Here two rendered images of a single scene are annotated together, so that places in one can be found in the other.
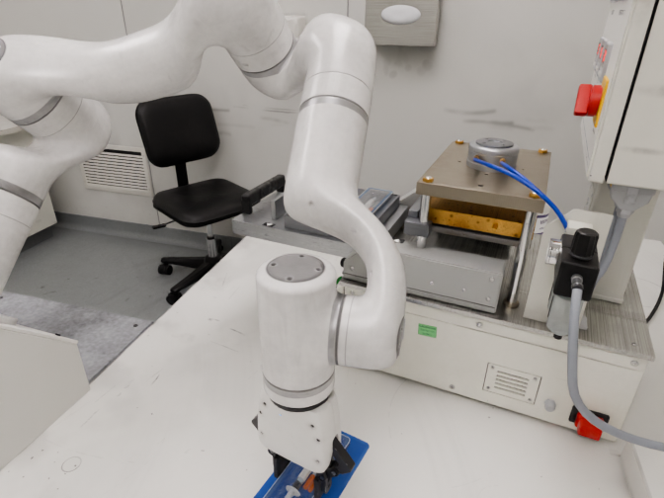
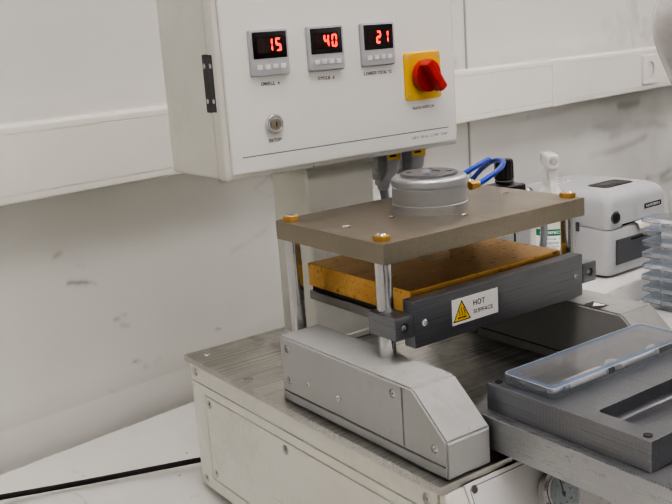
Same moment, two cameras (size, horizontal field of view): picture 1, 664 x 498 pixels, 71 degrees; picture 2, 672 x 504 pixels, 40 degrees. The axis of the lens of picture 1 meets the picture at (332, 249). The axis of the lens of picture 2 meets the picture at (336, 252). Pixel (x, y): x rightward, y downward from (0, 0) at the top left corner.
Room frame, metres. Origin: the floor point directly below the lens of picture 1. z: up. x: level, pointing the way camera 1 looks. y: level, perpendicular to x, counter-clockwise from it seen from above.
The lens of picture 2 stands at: (1.61, 0.14, 1.29)
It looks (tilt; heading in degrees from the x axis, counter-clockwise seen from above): 13 degrees down; 211
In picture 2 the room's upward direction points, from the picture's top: 4 degrees counter-clockwise
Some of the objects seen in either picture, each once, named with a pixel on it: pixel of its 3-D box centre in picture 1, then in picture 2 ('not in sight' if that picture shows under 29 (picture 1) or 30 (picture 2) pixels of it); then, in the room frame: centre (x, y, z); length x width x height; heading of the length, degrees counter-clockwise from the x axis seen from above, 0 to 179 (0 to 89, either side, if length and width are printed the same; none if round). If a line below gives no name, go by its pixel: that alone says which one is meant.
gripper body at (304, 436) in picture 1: (299, 413); not in sight; (0.42, 0.04, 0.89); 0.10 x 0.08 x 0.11; 61
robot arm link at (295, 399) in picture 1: (297, 374); not in sight; (0.42, 0.04, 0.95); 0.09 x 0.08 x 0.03; 61
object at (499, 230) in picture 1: (485, 191); (438, 248); (0.75, -0.26, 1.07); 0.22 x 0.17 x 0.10; 156
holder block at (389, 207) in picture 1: (345, 209); (640, 389); (0.86, -0.03, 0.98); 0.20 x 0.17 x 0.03; 156
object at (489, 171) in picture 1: (506, 186); (426, 225); (0.72, -0.28, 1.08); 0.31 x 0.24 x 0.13; 156
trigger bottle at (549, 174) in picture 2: not in sight; (550, 215); (-0.12, -0.41, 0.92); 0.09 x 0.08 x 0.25; 29
